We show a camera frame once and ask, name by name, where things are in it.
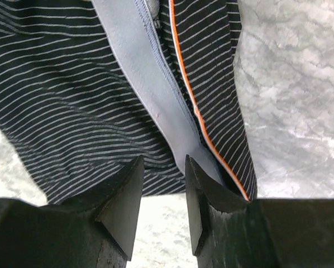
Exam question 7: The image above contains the black striped underwear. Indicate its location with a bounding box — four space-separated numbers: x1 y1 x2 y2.
0 1 257 204

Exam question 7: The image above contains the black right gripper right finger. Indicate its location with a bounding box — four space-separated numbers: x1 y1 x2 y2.
185 157 334 267

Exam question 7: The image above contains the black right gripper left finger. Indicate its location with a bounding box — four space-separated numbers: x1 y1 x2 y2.
0 157 144 267

